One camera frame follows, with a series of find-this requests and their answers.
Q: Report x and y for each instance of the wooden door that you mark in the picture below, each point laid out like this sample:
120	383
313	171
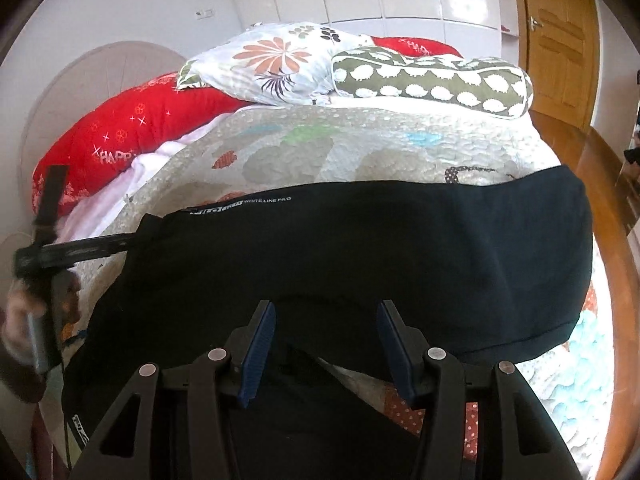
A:
563	46

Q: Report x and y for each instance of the pink bed sheet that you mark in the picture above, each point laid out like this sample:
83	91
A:
94	214

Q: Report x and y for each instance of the black pants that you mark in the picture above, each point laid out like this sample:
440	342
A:
488	273

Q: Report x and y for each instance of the green white bolster pillow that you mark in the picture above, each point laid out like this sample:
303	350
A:
488	84

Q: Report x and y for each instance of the patterned quilt bedspread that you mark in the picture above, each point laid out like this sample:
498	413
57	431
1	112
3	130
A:
262	147

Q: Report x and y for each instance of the red happy pillow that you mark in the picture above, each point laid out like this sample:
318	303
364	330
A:
103	144

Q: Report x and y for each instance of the person's left hand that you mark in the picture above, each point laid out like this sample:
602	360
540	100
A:
20	303

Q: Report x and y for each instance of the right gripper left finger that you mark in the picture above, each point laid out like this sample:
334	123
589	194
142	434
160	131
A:
234	369

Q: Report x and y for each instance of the floral white pillow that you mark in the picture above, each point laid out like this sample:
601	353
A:
273	64

